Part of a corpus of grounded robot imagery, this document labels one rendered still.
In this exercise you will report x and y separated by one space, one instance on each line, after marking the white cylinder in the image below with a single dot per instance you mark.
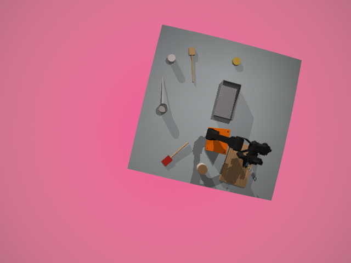
171 59

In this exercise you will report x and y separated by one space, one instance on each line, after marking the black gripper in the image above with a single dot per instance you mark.
244 157

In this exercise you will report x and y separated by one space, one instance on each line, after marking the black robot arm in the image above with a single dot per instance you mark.
236 144

